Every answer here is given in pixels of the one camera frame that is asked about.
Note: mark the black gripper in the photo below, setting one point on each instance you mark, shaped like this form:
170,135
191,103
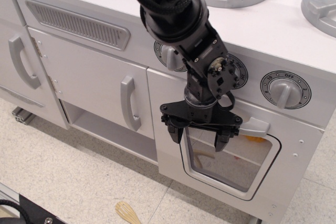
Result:
212,117

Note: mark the white oven door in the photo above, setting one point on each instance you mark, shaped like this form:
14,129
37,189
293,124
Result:
257,178

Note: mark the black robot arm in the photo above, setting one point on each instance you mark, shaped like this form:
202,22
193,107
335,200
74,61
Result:
184,25

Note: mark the orange toy pumpkin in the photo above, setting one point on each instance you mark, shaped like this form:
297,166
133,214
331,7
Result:
255,139

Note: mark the grey middle stove knob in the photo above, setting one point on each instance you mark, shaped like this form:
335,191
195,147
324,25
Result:
241,70

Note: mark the grey stove knob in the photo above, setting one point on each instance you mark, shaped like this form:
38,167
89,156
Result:
241,70
285,90
169,57

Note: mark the grey left stove knob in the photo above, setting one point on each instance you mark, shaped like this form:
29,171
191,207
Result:
169,57

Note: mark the white cabinet door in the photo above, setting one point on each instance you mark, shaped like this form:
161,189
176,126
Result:
90,80

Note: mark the grey right stove knob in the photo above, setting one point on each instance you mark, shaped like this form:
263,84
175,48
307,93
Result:
285,90

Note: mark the wooden slotted spatula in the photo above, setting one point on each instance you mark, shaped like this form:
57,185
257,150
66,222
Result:
126,212

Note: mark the white toy kitchen body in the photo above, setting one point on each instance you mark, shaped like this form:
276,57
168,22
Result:
80,174

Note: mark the silver right stove burner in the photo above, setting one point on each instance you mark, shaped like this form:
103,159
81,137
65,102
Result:
316,13

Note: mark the white fridge door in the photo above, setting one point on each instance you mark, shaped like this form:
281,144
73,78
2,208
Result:
41,101

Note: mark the grey vent grille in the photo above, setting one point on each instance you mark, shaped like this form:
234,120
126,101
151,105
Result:
80,25

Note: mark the grey oven door handle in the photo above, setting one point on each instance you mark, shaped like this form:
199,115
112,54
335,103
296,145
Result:
254,127

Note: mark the grey cabinet door handle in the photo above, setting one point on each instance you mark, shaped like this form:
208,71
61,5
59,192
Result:
126,89

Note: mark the aluminium extrusion frame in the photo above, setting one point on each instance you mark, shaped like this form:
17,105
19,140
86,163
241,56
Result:
22,116

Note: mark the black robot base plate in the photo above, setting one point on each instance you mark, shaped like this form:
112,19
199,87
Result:
29,213

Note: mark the grey fridge door handle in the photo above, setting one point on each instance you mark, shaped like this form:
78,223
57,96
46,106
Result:
16,46

